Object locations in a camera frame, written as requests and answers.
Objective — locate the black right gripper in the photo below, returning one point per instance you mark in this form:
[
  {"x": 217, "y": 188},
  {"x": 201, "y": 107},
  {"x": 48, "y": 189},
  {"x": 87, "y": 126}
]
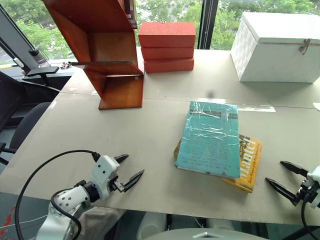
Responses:
[{"x": 305, "y": 192}]

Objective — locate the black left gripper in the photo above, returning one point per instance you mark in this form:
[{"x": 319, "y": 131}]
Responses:
[{"x": 115, "y": 184}]

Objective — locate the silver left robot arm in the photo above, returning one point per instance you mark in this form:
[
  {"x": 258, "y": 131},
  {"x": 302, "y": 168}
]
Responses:
[{"x": 67, "y": 200}]

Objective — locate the yellow paperback book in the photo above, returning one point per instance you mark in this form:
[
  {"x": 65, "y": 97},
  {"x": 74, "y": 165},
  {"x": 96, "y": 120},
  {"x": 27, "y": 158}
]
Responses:
[{"x": 250, "y": 165}]

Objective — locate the teal plastic-wrapped book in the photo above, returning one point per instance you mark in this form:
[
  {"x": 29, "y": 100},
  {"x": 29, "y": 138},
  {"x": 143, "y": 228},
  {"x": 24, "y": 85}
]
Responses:
[{"x": 210, "y": 140}]

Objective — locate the brown wooden shelf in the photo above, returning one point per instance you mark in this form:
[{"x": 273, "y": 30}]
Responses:
[{"x": 110, "y": 47}]

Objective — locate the grey fabric bundle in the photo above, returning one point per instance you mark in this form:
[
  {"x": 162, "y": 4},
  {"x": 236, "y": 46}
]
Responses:
[{"x": 105, "y": 222}]

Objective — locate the white rounded cylinder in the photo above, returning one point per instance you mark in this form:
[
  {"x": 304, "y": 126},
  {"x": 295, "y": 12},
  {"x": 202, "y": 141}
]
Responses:
[
  {"x": 221, "y": 223},
  {"x": 150, "y": 226}
]

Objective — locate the clear tape strip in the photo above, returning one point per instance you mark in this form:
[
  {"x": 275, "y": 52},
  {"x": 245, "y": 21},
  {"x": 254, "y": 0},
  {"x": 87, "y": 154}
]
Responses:
[{"x": 257, "y": 108}]

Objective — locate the white paper sheet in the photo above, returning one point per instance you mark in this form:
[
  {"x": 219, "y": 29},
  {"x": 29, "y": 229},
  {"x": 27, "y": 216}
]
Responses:
[{"x": 317, "y": 106}]

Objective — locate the black office chair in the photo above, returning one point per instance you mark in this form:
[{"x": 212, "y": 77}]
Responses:
[{"x": 27, "y": 125}]

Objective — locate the white wooden chest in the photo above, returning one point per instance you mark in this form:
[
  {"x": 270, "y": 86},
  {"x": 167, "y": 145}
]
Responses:
[{"x": 275, "y": 60}]

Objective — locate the metal chest latch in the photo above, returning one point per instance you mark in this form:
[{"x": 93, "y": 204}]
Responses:
[{"x": 305, "y": 46}]

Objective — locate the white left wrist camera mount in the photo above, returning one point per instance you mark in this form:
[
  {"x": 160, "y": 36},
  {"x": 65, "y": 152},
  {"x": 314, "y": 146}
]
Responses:
[{"x": 103, "y": 170}]

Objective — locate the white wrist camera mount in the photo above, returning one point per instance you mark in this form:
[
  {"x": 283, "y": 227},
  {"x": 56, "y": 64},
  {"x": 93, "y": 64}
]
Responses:
[
  {"x": 103, "y": 170},
  {"x": 315, "y": 180}
]

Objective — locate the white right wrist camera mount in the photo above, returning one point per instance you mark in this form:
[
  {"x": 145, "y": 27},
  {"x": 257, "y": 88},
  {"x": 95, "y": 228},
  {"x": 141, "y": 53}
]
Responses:
[{"x": 315, "y": 180}]

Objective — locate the black window frame post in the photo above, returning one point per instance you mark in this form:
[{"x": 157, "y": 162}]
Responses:
[{"x": 207, "y": 22}]

